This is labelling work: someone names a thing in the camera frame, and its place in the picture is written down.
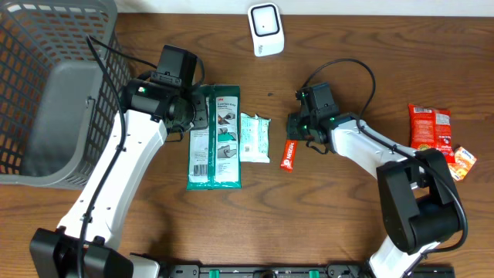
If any green and white package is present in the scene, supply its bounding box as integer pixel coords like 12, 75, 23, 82
187, 84, 242, 191

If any red and white snack packet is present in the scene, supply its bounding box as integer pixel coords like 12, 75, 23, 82
280, 140, 298, 173

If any light green wipes pack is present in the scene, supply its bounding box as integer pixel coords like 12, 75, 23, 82
240, 113, 271, 164

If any red snack bag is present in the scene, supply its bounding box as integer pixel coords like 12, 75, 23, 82
408, 104, 455, 164

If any orange and white snack packet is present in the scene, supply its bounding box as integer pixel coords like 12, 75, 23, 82
448, 147, 477, 181

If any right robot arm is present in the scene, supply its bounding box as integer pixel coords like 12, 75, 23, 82
287, 83, 468, 277

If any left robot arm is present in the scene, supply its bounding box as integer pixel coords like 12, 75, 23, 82
29, 45, 208, 277

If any white barcode scanner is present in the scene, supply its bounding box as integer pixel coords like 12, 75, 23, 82
247, 2, 285, 57

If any grey plastic mesh basket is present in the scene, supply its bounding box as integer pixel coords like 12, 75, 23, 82
1, 0, 130, 189

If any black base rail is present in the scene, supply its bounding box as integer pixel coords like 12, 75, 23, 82
165, 263, 457, 278

